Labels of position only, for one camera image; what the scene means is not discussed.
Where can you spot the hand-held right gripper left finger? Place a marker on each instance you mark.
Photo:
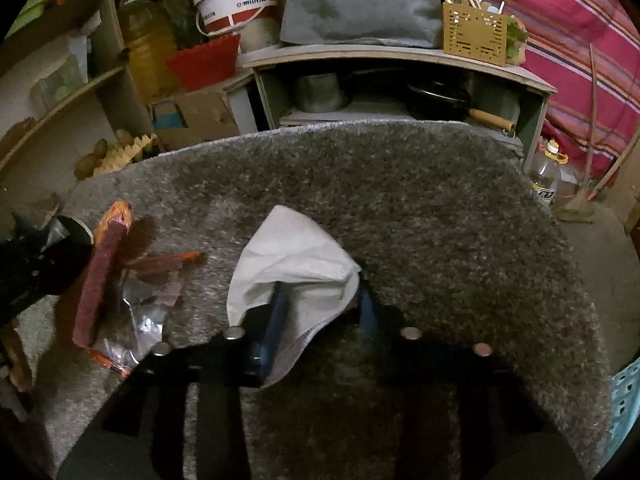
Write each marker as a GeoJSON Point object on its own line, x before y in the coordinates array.
{"type": "Point", "coordinates": [272, 330]}

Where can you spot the light blue plastic basket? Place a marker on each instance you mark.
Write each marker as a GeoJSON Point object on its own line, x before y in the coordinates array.
{"type": "Point", "coordinates": [627, 400]}

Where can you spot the maroon scouring pad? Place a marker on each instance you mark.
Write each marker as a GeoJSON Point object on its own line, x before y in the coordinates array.
{"type": "Point", "coordinates": [100, 285]}

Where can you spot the white bucket red label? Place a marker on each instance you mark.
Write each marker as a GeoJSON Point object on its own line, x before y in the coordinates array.
{"type": "Point", "coordinates": [230, 0]}

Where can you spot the cardboard egg tray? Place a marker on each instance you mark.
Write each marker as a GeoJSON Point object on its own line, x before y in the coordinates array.
{"type": "Point", "coordinates": [122, 157]}

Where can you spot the grey shaggy mat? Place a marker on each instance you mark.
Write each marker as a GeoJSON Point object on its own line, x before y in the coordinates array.
{"type": "Point", "coordinates": [425, 210]}

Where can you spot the thin wooden stick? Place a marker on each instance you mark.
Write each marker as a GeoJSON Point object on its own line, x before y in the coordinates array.
{"type": "Point", "coordinates": [592, 110]}

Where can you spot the wooden shelf unit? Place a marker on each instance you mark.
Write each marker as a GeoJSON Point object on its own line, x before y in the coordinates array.
{"type": "Point", "coordinates": [135, 100]}

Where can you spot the small steel pot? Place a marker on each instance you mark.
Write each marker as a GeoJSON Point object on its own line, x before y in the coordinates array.
{"type": "Point", "coordinates": [320, 92]}

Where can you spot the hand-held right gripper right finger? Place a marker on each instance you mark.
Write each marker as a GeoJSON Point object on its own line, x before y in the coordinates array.
{"type": "Point", "coordinates": [367, 310]}

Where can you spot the grey fabric bag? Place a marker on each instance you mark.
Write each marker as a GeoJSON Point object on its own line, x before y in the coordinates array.
{"type": "Point", "coordinates": [360, 5]}

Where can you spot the brown potato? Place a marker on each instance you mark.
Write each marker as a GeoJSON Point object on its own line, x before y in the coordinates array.
{"type": "Point", "coordinates": [90, 160]}
{"type": "Point", "coordinates": [123, 136]}

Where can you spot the green patterned bundle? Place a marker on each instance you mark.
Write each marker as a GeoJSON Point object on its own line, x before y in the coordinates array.
{"type": "Point", "coordinates": [516, 40]}

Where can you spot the low wooden cabinet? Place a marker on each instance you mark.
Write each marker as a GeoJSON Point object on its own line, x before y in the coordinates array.
{"type": "Point", "coordinates": [400, 55]}

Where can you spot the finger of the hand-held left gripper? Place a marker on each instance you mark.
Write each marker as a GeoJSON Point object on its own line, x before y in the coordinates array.
{"type": "Point", "coordinates": [30, 270]}

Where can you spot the brown orange wrapper strip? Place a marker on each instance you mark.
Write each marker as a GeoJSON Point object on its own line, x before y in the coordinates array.
{"type": "Point", "coordinates": [160, 261]}

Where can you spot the small orange snack wrapper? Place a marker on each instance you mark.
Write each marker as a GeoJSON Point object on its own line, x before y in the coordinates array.
{"type": "Point", "coordinates": [117, 210]}

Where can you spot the red striped curtain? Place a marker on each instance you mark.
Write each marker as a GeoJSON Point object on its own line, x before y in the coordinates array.
{"type": "Point", "coordinates": [575, 35]}

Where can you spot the clear plastic container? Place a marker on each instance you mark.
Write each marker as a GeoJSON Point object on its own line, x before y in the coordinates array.
{"type": "Point", "coordinates": [60, 85]}

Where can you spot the brown cardboard box blue print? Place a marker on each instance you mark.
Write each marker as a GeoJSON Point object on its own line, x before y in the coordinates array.
{"type": "Point", "coordinates": [205, 115]}

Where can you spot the bamboo utensil holder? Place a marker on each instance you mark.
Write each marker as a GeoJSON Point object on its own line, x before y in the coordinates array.
{"type": "Point", "coordinates": [472, 35]}

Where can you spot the white wrapper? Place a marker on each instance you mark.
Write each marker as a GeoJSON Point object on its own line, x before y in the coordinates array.
{"type": "Point", "coordinates": [295, 255]}

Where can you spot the yellow oil jug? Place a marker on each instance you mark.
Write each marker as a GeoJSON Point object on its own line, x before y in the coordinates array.
{"type": "Point", "coordinates": [150, 45]}

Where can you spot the oil bottle yellow cap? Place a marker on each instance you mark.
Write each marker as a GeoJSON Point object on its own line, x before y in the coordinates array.
{"type": "Point", "coordinates": [547, 175]}

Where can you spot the red woven plastic bowl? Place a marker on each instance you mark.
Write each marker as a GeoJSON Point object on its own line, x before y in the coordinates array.
{"type": "Point", "coordinates": [200, 65]}

